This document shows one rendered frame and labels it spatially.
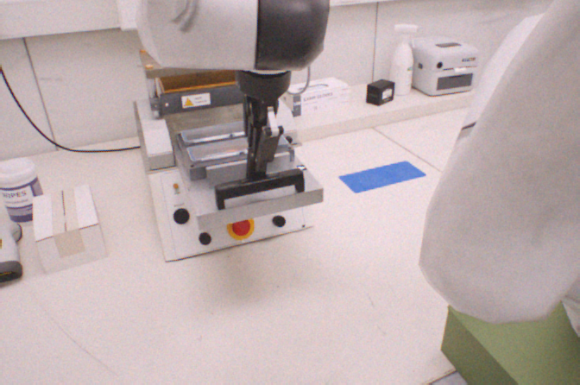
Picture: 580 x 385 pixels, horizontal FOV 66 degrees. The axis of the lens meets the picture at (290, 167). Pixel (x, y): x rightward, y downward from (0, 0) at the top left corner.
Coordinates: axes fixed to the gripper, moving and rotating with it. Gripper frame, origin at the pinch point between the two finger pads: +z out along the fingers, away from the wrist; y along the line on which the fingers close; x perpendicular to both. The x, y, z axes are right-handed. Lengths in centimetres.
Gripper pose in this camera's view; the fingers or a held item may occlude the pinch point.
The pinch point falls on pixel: (256, 165)
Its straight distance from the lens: 73.6
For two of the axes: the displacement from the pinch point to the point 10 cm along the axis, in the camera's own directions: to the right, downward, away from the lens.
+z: -1.0, 6.7, 7.3
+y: 3.4, 7.2, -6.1
